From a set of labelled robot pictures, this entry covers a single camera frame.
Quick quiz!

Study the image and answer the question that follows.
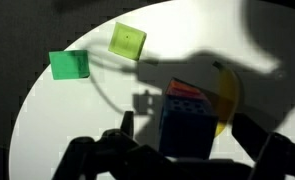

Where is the yellow banana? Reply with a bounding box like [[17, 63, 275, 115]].
[[211, 60, 242, 138]]

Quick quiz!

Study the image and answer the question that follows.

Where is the green block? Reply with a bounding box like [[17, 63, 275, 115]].
[[48, 49, 92, 81]]

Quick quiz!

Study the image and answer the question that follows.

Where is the lime yellow-green block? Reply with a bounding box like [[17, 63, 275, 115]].
[[107, 21, 148, 62]]

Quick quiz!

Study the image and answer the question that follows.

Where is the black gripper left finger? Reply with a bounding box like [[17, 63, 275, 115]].
[[51, 110, 175, 180]]

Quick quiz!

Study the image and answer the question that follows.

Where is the blue block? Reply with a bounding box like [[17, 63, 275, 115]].
[[158, 96, 220, 161]]

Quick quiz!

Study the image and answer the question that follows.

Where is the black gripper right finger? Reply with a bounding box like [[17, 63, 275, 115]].
[[231, 113, 295, 180]]

